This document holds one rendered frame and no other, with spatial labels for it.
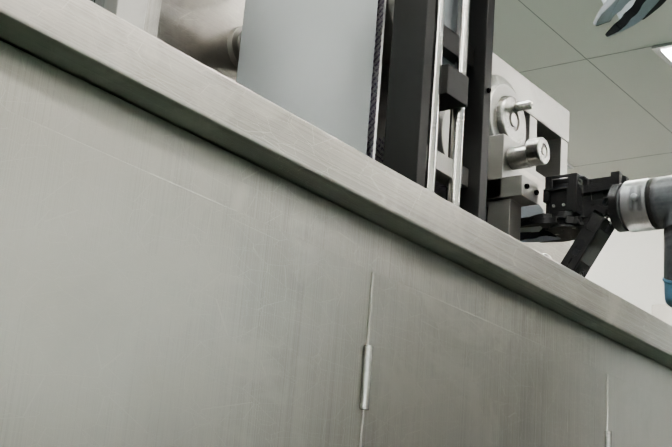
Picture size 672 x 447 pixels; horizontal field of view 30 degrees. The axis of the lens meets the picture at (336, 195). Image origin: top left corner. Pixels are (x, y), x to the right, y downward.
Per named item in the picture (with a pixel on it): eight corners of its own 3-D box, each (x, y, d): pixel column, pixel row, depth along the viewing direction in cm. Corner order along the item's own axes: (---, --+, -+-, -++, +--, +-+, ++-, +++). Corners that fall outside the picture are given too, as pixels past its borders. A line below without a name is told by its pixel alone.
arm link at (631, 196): (664, 235, 180) (642, 220, 174) (634, 239, 183) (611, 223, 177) (664, 186, 182) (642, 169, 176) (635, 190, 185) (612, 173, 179)
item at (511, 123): (501, 133, 185) (503, 88, 188) (489, 135, 187) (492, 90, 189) (524, 151, 191) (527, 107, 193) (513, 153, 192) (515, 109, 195)
